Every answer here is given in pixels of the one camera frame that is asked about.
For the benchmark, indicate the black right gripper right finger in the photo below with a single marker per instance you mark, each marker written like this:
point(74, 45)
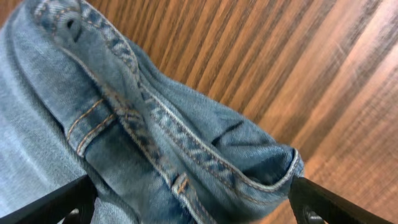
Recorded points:
point(311, 203)

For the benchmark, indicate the blue denim jeans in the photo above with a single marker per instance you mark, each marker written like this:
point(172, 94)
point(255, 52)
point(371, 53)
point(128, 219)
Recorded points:
point(78, 98)

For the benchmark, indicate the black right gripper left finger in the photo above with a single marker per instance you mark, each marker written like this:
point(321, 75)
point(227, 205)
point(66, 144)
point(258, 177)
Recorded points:
point(72, 203)

